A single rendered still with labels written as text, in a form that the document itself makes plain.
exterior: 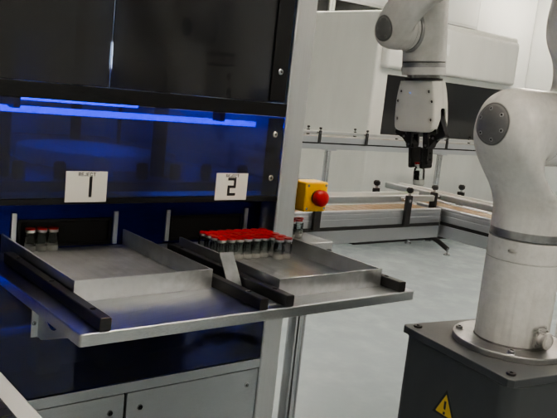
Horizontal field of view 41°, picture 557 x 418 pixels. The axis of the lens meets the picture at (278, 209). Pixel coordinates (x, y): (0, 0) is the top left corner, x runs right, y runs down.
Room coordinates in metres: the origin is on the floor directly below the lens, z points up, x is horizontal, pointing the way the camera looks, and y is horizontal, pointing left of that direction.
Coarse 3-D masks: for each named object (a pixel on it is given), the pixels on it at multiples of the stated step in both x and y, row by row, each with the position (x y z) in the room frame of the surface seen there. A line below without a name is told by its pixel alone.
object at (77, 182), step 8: (72, 176) 1.39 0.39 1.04; (80, 176) 1.40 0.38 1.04; (88, 176) 1.41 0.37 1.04; (96, 176) 1.42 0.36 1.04; (104, 176) 1.43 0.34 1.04; (72, 184) 1.39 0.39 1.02; (80, 184) 1.40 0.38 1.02; (88, 184) 1.41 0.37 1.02; (96, 184) 1.42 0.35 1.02; (104, 184) 1.43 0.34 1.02; (72, 192) 1.39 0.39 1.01; (80, 192) 1.40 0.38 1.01; (88, 192) 1.41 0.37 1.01; (96, 192) 1.42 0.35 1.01; (104, 192) 1.43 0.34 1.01; (72, 200) 1.39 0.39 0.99; (80, 200) 1.40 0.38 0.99; (88, 200) 1.41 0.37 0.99; (96, 200) 1.42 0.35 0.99; (104, 200) 1.43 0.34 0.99
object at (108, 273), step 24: (144, 240) 1.47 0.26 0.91; (48, 264) 1.21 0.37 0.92; (72, 264) 1.34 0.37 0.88; (96, 264) 1.36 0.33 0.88; (120, 264) 1.38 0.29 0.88; (144, 264) 1.40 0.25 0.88; (168, 264) 1.40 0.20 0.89; (192, 264) 1.33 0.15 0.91; (72, 288) 1.13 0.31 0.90; (96, 288) 1.15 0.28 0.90; (120, 288) 1.17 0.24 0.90; (144, 288) 1.20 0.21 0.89; (168, 288) 1.23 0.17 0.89; (192, 288) 1.26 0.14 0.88
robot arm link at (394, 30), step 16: (400, 0) 1.38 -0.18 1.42; (416, 0) 1.36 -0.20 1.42; (432, 0) 1.35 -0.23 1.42; (384, 16) 1.41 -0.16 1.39; (400, 16) 1.38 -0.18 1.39; (416, 16) 1.36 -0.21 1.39; (384, 32) 1.41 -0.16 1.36; (400, 32) 1.39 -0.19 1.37; (416, 32) 1.41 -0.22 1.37; (400, 48) 1.42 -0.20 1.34
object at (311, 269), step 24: (240, 264) 1.36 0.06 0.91; (264, 264) 1.51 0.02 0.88; (288, 264) 1.53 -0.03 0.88; (312, 264) 1.55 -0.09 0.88; (336, 264) 1.53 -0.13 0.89; (360, 264) 1.48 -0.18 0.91; (288, 288) 1.28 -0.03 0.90; (312, 288) 1.32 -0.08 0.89; (336, 288) 1.36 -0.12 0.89; (360, 288) 1.40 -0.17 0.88
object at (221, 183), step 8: (216, 176) 1.60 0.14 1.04; (224, 176) 1.61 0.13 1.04; (232, 176) 1.62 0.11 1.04; (240, 176) 1.64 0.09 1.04; (216, 184) 1.60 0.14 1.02; (224, 184) 1.61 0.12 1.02; (232, 184) 1.62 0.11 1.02; (240, 184) 1.64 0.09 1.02; (216, 192) 1.60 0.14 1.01; (224, 192) 1.61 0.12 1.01; (232, 192) 1.62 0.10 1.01; (240, 192) 1.64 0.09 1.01; (216, 200) 1.60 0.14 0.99
